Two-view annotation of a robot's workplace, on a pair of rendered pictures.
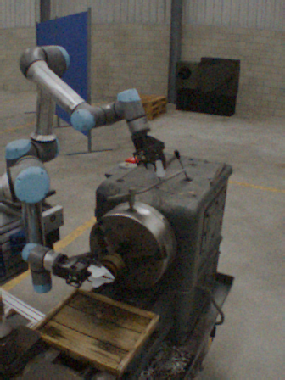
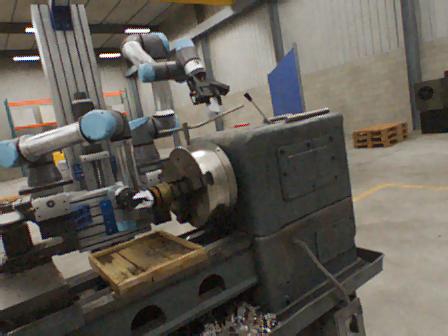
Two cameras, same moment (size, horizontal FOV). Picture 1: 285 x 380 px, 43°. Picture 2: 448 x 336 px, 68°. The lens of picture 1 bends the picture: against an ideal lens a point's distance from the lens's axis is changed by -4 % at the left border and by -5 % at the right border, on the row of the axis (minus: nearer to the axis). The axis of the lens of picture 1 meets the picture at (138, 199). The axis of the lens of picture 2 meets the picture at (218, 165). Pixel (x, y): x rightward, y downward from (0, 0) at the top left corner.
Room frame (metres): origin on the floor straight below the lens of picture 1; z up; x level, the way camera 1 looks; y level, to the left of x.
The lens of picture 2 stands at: (0.17, -0.70, 1.31)
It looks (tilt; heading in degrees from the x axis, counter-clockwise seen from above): 8 degrees down; 31
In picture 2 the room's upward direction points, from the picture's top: 10 degrees counter-clockwise
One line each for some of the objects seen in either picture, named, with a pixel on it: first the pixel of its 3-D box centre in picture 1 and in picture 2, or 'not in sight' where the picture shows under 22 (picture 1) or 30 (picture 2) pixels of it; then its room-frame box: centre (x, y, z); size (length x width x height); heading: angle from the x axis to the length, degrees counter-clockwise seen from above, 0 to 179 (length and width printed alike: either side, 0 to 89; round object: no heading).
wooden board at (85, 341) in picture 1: (95, 326); (144, 257); (0.99, 0.14, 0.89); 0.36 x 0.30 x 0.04; 64
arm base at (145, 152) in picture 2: not in sight; (144, 151); (1.53, 0.53, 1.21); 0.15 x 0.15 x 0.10
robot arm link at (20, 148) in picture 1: (19, 156); (141, 130); (1.54, 0.53, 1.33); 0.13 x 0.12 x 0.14; 145
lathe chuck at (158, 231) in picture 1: (130, 248); (195, 184); (1.22, 0.03, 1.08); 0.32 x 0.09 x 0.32; 64
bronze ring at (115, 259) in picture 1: (110, 266); (162, 195); (1.09, 0.09, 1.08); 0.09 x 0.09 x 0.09; 64
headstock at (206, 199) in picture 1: (166, 210); (269, 166); (1.59, -0.13, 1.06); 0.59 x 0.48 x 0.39; 154
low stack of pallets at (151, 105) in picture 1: (143, 106); (380, 135); (9.40, -0.06, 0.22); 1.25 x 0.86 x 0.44; 158
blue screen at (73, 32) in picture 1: (57, 72); (285, 113); (7.81, 1.76, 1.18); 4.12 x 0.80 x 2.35; 27
